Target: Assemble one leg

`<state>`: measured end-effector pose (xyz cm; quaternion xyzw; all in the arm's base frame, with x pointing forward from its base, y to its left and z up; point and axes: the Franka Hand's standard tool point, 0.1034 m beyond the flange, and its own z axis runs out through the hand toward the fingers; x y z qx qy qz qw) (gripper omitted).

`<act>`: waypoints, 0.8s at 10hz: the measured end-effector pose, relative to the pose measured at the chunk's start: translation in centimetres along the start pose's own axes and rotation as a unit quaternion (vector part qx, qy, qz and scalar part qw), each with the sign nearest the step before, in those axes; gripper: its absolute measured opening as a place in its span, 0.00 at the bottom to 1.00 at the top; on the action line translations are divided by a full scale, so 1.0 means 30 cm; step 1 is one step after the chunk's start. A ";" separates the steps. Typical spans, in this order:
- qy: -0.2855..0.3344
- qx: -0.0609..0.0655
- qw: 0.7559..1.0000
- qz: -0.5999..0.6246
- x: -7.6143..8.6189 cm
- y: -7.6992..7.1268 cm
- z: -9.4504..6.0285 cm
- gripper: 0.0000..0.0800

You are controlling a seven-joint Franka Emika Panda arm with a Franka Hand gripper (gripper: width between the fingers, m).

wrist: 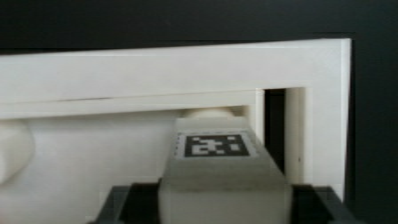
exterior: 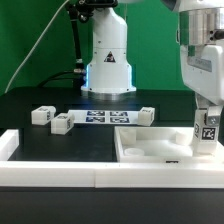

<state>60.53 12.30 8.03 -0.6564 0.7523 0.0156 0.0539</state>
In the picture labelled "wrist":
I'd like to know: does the white U-shaped fence wall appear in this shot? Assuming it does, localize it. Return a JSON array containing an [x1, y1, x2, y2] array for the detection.
[[0, 37, 354, 202]]

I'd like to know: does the white square tabletop part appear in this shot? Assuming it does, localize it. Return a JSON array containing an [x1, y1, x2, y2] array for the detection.
[[0, 89, 264, 224]]

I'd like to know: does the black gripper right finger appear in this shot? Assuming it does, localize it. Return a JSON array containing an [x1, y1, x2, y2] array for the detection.
[[290, 185, 369, 224]]

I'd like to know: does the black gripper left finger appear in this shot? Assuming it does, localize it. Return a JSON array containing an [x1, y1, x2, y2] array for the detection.
[[88, 183, 161, 224]]

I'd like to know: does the white leg with tag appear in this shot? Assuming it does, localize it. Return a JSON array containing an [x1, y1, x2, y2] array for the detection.
[[159, 108, 292, 224]]

